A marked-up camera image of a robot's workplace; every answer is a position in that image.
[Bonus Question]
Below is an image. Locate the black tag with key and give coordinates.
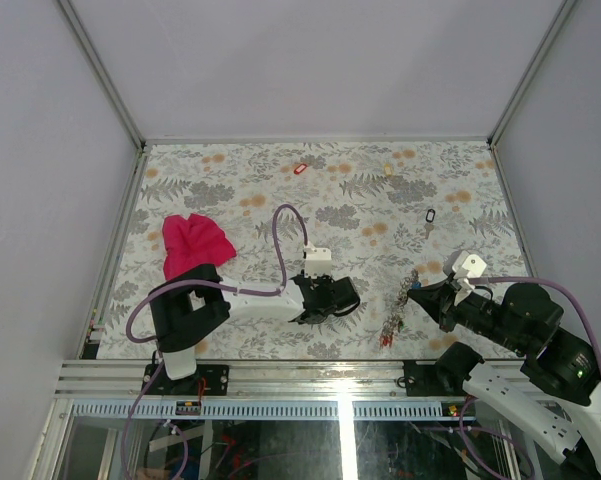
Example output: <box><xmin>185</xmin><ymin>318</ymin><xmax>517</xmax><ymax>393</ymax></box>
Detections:
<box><xmin>424</xmin><ymin>209</ymin><xmax>436</xmax><ymax>239</ymax></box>

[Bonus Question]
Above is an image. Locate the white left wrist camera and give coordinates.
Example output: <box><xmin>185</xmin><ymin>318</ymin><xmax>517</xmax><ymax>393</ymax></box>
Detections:
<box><xmin>302</xmin><ymin>242</ymin><xmax>332</xmax><ymax>279</ymax></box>

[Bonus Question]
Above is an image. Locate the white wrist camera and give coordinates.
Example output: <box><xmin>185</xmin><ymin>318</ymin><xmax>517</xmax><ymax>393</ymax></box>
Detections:
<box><xmin>443</xmin><ymin>250</ymin><xmax>487</xmax><ymax>306</ymax></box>
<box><xmin>302</xmin><ymin>242</ymin><xmax>332</xmax><ymax>279</ymax></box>

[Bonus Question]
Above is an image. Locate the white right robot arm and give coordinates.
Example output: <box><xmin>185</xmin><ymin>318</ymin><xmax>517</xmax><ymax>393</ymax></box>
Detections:
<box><xmin>407</xmin><ymin>277</ymin><xmax>601</xmax><ymax>479</ymax></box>

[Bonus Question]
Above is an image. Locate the red key tag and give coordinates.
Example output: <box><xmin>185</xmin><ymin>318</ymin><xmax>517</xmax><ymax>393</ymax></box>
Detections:
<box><xmin>293</xmin><ymin>163</ymin><xmax>308</xmax><ymax>175</ymax></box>

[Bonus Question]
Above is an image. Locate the aluminium front rail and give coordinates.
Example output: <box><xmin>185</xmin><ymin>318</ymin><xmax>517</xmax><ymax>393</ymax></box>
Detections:
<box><xmin>54</xmin><ymin>360</ymin><xmax>465</xmax><ymax>420</ymax></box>

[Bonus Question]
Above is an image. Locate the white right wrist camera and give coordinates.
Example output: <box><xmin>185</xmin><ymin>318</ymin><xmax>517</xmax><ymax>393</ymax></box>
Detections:
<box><xmin>443</xmin><ymin>250</ymin><xmax>487</xmax><ymax>306</ymax></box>

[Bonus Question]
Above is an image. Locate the large metal keyring with keys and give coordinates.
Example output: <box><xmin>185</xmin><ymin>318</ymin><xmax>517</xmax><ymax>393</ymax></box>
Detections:
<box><xmin>379</xmin><ymin>269</ymin><xmax>421</xmax><ymax>348</ymax></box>

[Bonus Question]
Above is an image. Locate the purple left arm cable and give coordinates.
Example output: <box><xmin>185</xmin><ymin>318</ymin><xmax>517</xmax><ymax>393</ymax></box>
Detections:
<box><xmin>119</xmin><ymin>203</ymin><xmax>311</xmax><ymax>480</ymax></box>

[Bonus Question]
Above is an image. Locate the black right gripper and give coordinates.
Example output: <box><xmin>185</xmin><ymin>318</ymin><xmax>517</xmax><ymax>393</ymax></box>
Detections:
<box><xmin>405</xmin><ymin>273</ymin><xmax>528</xmax><ymax>352</ymax></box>

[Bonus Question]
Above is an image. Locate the crumpled pink cloth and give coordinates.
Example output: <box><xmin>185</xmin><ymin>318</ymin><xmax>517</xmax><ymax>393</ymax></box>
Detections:
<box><xmin>162</xmin><ymin>213</ymin><xmax>237</xmax><ymax>281</ymax></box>

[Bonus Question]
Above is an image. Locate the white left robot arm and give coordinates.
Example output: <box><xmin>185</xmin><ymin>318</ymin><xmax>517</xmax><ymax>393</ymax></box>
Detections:
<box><xmin>148</xmin><ymin>264</ymin><xmax>361</xmax><ymax>395</ymax></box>

